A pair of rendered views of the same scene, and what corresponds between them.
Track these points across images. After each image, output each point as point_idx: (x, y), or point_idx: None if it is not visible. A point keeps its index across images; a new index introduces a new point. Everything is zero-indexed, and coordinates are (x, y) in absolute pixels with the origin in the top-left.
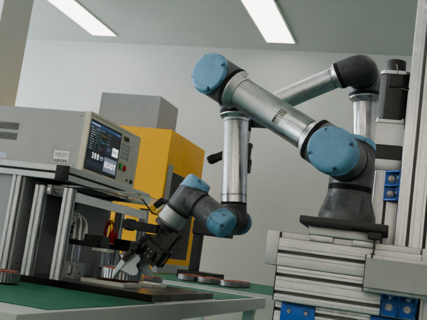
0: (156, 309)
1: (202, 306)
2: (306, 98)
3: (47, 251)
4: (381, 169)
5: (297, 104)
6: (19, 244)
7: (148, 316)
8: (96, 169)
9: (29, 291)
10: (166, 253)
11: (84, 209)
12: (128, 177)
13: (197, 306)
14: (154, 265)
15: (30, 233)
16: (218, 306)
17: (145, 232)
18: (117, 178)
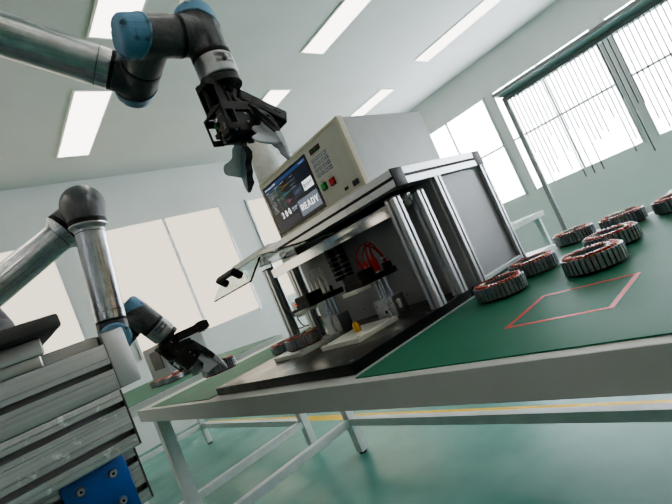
0: (200, 407)
1: (273, 400)
2: (22, 62)
3: (355, 297)
4: None
5: (48, 66)
6: (322, 305)
7: (195, 413)
8: (295, 223)
9: (239, 371)
10: (170, 361)
11: (377, 230)
12: (347, 182)
13: (260, 400)
14: (179, 370)
15: None
16: (329, 396)
17: (405, 232)
18: (329, 201)
